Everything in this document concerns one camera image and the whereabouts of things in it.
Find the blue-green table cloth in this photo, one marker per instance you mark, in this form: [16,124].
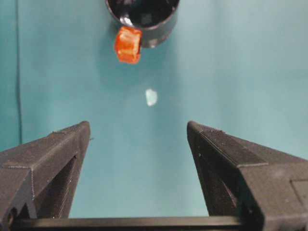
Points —
[144,156]

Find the small white scrap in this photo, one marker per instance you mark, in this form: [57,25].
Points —
[151,97]

